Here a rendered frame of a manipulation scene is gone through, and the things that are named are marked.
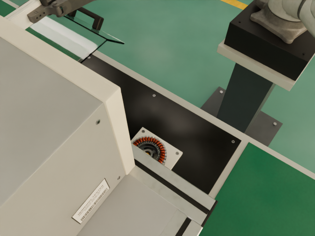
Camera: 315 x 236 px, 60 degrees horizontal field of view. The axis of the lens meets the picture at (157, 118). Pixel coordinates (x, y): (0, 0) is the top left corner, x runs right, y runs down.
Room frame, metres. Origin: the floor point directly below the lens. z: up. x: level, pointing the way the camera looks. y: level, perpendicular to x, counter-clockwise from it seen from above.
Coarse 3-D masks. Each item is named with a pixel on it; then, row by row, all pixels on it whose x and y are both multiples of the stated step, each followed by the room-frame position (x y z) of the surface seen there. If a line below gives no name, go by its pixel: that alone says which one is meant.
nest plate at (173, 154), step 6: (138, 132) 0.40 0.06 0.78; (144, 132) 0.40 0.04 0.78; (150, 132) 0.40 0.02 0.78; (168, 144) 0.35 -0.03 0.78; (168, 150) 0.33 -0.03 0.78; (174, 150) 0.33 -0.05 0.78; (156, 156) 0.32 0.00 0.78; (168, 156) 0.32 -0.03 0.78; (174, 156) 0.32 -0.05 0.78; (180, 156) 0.32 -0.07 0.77; (168, 162) 0.30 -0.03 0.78; (174, 162) 0.30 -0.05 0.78; (168, 168) 0.28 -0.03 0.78
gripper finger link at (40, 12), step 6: (42, 6) 0.41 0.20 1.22; (48, 6) 0.41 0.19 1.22; (30, 12) 0.39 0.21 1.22; (36, 12) 0.39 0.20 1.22; (42, 12) 0.40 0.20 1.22; (48, 12) 0.40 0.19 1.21; (54, 12) 0.40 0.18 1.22; (60, 12) 0.40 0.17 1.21; (30, 18) 0.38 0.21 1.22; (36, 18) 0.39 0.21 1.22; (42, 18) 0.39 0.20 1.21
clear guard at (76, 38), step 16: (48, 16) 0.58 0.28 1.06; (64, 16) 0.58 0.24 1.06; (32, 32) 0.52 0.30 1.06; (48, 32) 0.52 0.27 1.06; (64, 32) 0.52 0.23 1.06; (80, 32) 0.52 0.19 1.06; (96, 32) 0.52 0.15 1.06; (64, 48) 0.47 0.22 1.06; (80, 48) 0.47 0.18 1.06; (96, 48) 0.47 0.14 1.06
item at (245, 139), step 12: (108, 60) 0.72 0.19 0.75; (132, 72) 0.67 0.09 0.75; (156, 84) 0.61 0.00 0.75; (168, 96) 0.56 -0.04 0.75; (192, 108) 0.51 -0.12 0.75; (216, 120) 0.46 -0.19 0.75; (228, 132) 0.41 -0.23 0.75; (240, 132) 0.41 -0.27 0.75; (240, 144) 0.37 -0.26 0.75; (276, 156) 0.33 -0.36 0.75; (228, 168) 0.29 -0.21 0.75; (300, 168) 0.29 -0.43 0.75; (216, 192) 0.22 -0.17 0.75
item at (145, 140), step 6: (138, 138) 0.36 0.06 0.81; (144, 138) 0.36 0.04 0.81; (150, 138) 0.36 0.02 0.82; (156, 138) 0.36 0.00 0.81; (138, 144) 0.34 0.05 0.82; (144, 144) 0.34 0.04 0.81; (150, 144) 0.34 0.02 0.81; (156, 144) 0.34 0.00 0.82; (162, 144) 0.34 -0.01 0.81; (144, 150) 0.32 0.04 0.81; (150, 150) 0.32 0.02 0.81; (156, 150) 0.33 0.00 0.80; (162, 150) 0.32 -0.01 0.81; (162, 156) 0.30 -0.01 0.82; (162, 162) 0.28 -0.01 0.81
